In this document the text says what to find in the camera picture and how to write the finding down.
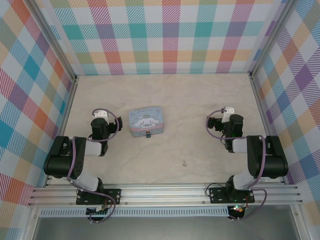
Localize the aluminium frame post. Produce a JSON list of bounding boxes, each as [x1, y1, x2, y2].
[[248, 0, 298, 78], [24, 0, 78, 83]]

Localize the aluminium mounting rail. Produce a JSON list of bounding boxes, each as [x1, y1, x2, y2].
[[27, 183, 303, 207]]

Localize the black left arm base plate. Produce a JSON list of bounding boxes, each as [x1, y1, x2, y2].
[[76, 188, 122, 206]]

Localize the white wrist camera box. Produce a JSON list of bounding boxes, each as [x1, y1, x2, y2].
[[222, 106, 236, 123], [92, 111, 109, 121]]

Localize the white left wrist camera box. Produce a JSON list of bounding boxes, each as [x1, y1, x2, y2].
[[92, 111, 109, 121]]

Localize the white slotted cable duct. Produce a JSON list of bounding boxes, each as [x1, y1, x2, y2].
[[39, 206, 230, 218]]

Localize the blue cartoon tin box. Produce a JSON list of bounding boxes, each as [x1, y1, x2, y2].
[[128, 105, 165, 139]]

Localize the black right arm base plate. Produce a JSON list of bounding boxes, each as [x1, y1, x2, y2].
[[208, 186, 255, 205]]

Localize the right circuit board with LED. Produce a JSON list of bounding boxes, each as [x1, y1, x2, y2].
[[229, 204, 245, 214]]

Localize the aluminium side rail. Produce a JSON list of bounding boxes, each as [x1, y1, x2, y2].
[[249, 72, 288, 185], [43, 74, 80, 188]]

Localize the left circuit board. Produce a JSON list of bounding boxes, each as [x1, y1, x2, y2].
[[86, 206, 111, 216]]

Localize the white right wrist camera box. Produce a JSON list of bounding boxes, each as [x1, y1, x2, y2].
[[222, 106, 236, 123]]

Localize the grey metal panel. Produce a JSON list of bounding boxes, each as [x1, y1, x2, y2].
[[32, 216, 301, 240]]

